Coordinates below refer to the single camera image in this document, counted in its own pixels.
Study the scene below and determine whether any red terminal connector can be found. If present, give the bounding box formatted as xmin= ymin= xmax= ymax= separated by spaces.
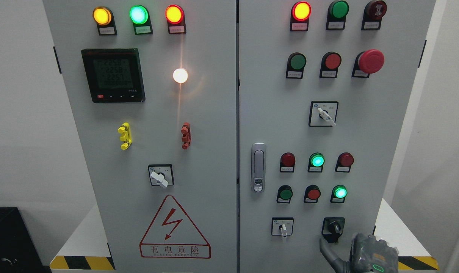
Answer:
xmin=180 ymin=122 xmax=191 ymax=150

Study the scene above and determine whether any dark red indicator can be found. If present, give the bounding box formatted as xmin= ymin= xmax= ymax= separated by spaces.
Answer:
xmin=335 ymin=152 xmax=354 ymax=173
xmin=280 ymin=152 xmax=296 ymax=173

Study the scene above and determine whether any black box lower left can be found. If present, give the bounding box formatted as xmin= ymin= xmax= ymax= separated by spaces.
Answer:
xmin=0 ymin=207 xmax=45 ymax=273

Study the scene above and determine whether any green push button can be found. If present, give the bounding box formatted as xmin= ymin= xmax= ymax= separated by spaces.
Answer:
xmin=276 ymin=185 xmax=293 ymax=204
xmin=285 ymin=52 xmax=307 ymax=79

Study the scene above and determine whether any silver door latch handle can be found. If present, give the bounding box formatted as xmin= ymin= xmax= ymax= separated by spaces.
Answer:
xmin=251 ymin=142 xmax=267 ymax=193

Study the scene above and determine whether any black digital power meter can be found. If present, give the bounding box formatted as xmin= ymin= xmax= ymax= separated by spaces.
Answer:
xmin=81 ymin=48 xmax=146 ymax=103

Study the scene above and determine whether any red push button upper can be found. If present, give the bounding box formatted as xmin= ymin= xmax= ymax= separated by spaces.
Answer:
xmin=319 ymin=52 xmax=342 ymax=79

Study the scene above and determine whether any green push button lower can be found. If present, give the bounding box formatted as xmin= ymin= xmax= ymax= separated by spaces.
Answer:
xmin=276 ymin=185 xmax=293 ymax=204

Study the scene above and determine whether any red emergency stop button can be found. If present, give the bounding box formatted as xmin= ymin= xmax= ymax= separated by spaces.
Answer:
xmin=352 ymin=49 xmax=385 ymax=78

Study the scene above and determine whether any grey gloved robotic hand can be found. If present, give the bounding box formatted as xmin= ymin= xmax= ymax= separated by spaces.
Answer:
xmin=319 ymin=233 xmax=398 ymax=273

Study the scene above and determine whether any dark red buzzer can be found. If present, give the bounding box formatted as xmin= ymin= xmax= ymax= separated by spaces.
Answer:
xmin=361 ymin=0 xmax=387 ymax=30

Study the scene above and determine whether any grey left cabinet door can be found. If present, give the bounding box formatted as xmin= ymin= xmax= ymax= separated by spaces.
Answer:
xmin=43 ymin=0 xmax=238 ymax=273

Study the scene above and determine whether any yellow terminal connector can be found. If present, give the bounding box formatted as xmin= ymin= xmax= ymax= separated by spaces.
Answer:
xmin=118 ymin=122 xmax=132 ymax=150

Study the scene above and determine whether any green push button upper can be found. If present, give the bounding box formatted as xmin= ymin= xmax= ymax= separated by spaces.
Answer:
xmin=285 ymin=52 xmax=307 ymax=79

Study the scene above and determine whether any black rotary knob switch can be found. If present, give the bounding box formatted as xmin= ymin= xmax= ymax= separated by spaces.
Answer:
xmin=321 ymin=217 xmax=345 ymax=243

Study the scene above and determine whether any grey right cabinet door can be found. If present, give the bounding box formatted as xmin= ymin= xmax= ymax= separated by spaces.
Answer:
xmin=239 ymin=0 xmax=436 ymax=273

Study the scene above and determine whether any green lit indicator middle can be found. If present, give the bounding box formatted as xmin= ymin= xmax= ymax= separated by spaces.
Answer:
xmin=307 ymin=152 xmax=325 ymax=173

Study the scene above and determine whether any red push button lower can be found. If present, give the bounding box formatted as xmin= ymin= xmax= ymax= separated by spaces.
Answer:
xmin=304 ymin=185 xmax=321 ymax=203

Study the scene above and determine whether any dark red indicator middle right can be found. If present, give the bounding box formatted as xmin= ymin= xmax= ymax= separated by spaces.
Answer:
xmin=335 ymin=152 xmax=354 ymax=173

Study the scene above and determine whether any dark red indicator middle left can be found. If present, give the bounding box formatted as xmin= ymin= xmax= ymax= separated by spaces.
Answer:
xmin=280 ymin=152 xmax=296 ymax=173

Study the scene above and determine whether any white selector switch left door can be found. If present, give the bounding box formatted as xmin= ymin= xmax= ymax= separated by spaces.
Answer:
xmin=148 ymin=164 xmax=174 ymax=188

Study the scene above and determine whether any white glowing indicator light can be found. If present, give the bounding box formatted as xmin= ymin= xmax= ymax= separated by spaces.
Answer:
xmin=172 ymin=68 xmax=188 ymax=84

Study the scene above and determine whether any white selector switch upper right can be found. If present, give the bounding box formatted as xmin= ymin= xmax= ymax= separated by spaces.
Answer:
xmin=309 ymin=101 xmax=338 ymax=127

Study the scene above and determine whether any small white selector switch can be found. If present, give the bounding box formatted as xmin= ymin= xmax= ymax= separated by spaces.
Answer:
xmin=271 ymin=217 xmax=295 ymax=238

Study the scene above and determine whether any grey cabinet door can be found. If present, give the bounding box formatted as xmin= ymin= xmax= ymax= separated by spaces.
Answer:
xmin=239 ymin=0 xmax=436 ymax=273
xmin=43 ymin=0 xmax=238 ymax=273

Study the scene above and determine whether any green indicator light top left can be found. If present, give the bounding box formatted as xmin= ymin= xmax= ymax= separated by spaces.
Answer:
xmin=129 ymin=5 xmax=153 ymax=35

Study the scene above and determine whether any green lit button lower right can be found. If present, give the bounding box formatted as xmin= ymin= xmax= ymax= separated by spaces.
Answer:
xmin=330 ymin=185 xmax=348 ymax=203

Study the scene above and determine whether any dark green indicator top right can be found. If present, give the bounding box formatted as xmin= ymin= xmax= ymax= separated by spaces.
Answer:
xmin=326 ymin=0 xmax=349 ymax=30

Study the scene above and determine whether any red push button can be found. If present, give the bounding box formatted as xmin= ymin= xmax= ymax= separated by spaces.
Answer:
xmin=304 ymin=185 xmax=321 ymax=203
xmin=319 ymin=52 xmax=342 ymax=79

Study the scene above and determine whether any red lit indicator right door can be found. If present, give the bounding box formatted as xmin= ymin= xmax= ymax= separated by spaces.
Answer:
xmin=290 ymin=1 xmax=312 ymax=31

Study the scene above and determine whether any red indicator light top left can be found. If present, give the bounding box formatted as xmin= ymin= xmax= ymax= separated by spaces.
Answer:
xmin=165 ymin=5 xmax=186 ymax=34

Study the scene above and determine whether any yellow indicator light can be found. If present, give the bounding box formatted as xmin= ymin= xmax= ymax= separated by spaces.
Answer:
xmin=92 ymin=6 xmax=117 ymax=36

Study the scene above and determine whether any red electric hazard warning sticker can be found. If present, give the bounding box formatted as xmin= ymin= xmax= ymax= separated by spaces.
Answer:
xmin=139 ymin=195 xmax=211 ymax=259

